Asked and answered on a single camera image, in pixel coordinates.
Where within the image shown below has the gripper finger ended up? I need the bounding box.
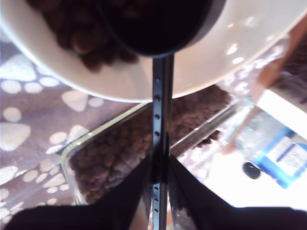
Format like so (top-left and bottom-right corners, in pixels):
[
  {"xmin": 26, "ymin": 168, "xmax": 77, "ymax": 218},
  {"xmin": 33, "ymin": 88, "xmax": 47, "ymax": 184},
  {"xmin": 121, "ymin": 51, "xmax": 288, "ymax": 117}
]
[
  {"xmin": 95, "ymin": 155, "xmax": 153, "ymax": 216},
  {"xmin": 168, "ymin": 156, "xmax": 236, "ymax": 210}
]

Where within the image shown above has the grey paw print cloth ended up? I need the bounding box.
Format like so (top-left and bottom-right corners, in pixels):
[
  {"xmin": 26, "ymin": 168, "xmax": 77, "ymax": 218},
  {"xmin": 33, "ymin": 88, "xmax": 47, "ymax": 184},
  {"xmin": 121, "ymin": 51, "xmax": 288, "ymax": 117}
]
[{"xmin": 0, "ymin": 40, "xmax": 288, "ymax": 226}]

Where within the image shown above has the white ceramic cat bowl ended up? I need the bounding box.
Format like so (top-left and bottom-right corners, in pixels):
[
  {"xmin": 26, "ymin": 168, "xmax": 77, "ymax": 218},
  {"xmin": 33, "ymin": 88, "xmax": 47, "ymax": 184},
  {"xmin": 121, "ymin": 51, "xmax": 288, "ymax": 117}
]
[{"xmin": 0, "ymin": 0, "xmax": 307, "ymax": 101}]

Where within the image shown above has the small white round camera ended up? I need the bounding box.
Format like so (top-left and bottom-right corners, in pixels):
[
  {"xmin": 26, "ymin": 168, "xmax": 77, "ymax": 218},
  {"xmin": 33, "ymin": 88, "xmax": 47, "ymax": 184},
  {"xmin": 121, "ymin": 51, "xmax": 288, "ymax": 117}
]
[{"xmin": 230, "ymin": 155, "xmax": 264, "ymax": 190}]

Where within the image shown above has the clear glass food container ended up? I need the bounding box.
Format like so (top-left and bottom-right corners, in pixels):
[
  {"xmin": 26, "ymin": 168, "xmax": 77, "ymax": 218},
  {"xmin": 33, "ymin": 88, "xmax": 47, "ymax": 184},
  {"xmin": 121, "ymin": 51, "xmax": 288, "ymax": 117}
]
[{"xmin": 60, "ymin": 94, "xmax": 240, "ymax": 207}]

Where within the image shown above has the brown cat food kibble heap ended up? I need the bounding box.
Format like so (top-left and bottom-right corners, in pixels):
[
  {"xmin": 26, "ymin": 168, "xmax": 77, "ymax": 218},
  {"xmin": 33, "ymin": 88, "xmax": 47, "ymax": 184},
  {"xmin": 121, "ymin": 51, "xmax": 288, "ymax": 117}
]
[
  {"xmin": 26, "ymin": 0, "xmax": 140, "ymax": 72},
  {"xmin": 69, "ymin": 86, "xmax": 231, "ymax": 204}
]

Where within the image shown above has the large clear water bottle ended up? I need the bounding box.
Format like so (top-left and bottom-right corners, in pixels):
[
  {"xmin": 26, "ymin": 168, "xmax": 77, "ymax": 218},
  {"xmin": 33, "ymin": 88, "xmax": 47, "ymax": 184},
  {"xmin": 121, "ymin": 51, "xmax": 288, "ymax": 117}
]
[{"xmin": 223, "ymin": 93, "xmax": 307, "ymax": 190}]

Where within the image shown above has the black plastic measuring spoon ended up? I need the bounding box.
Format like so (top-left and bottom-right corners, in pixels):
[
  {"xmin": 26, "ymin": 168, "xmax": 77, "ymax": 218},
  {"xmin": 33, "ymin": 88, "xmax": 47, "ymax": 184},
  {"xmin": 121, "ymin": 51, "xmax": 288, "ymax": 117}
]
[{"xmin": 95, "ymin": 0, "xmax": 226, "ymax": 230}]

